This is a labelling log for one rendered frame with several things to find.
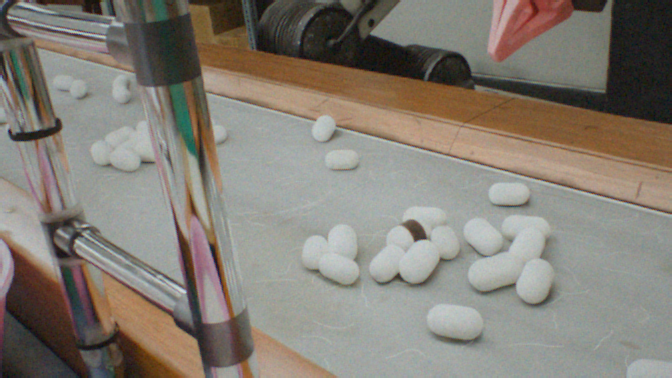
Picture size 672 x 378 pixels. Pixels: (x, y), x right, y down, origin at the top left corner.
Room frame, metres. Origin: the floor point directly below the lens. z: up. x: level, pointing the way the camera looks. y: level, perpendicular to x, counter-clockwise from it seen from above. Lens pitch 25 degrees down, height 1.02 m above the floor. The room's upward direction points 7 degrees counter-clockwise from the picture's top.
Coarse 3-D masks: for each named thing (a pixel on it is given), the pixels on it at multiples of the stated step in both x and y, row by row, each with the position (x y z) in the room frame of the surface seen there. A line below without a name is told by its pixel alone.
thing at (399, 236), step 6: (420, 222) 0.48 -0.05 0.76; (426, 222) 0.49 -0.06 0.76; (396, 228) 0.48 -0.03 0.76; (402, 228) 0.48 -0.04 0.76; (426, 228) 0.48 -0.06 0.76; (390, 234) 0.47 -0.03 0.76; (396, 234) 0.47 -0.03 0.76; (402, 234) 0.47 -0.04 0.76; (408, 234) 0.47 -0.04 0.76; (426, 234) 0.48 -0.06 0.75; (390, 240) 0.47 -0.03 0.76; (396, 240) 0.47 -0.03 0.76; (402, 240) 0.47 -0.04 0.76; (408, 240) 0.47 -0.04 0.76; (402, 246) 0.47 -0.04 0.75; (408, 246) 0.47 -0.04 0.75
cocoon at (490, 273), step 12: (480, 264) 0.42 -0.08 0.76; (492, 264) 0.42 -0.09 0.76; (504, 264) 0.42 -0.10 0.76; (516, 264) 0.42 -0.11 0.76; (468, 276) 0.42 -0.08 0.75; (480, 276) 0.41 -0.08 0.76; (492, 276) 0.41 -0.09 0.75; (504, 276) 0.41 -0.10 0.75; (516, 276) 0.41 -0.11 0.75; (480, 288) 0.41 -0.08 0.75; (492, 288) 0.41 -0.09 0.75
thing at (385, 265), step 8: (384, 248) 0.46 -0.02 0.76; (392, 248) 0.45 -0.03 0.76; (400, 248) 0.45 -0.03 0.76; (376, 256) 0.45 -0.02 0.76; (384, 256) 0.44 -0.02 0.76; (392, 256) 0.45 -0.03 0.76; (400, 256) 0.45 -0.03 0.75; (376, 264) 0.44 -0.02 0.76; (384, 264) 0.44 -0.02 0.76; (392, 264) 0.44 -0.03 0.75; (376, 272) 0.44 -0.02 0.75; (384, 272) 0.43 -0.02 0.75; (392, 272) 0.44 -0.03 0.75; (376, 280) 0.44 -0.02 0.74; (384, 280) 0.44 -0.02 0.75
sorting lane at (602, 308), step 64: (64, 64) 1.21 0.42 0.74; (0, 128) 0.90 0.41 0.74; (64, 128) 0.87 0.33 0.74; (256, 128) 0.79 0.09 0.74; (128, 192) 0.65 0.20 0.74; (256, 192) 0.62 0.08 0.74; (320, 192) 0.60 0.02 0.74; (384, 192) 0.58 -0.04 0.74; (448, 192) 0.57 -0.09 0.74; (576, 192) 0.54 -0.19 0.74; (256, 256) 0.50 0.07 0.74; (576, 256) 0.45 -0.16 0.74; (640, 256) 0.44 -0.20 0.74; (256, 320) 0.41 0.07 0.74; (320, 320) 0.40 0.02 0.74; (384, 320) 0.40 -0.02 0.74; (512, 320) 0.38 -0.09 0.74; (576, 320) 0.37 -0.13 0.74; (640, 320) 0.37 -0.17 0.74
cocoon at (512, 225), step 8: (512, 216) 0.48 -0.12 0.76; (520, 216) 0.48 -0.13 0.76; (528, 216) 0.48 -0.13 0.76; (504, 224) 0.48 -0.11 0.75; (512, 224) 0.47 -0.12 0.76; (520, 224) 0.47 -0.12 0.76; (528, 224) 0.47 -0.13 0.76; (536, 224) 0.47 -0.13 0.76; (544, 224) 0.47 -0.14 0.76; (504, 232) 0.47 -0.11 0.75; (512, 232) 0.47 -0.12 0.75; (544, 232) 0.46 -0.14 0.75; (512, 240) 0.47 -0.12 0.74
